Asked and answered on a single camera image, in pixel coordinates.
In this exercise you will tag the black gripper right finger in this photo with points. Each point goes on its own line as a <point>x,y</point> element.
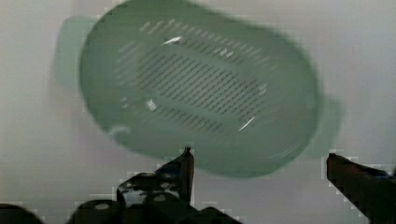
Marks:
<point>371,191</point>

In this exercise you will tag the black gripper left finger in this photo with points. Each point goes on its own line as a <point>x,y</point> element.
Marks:
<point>174,177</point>

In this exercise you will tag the green oval strainer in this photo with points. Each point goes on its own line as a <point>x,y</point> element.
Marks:
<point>159,76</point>

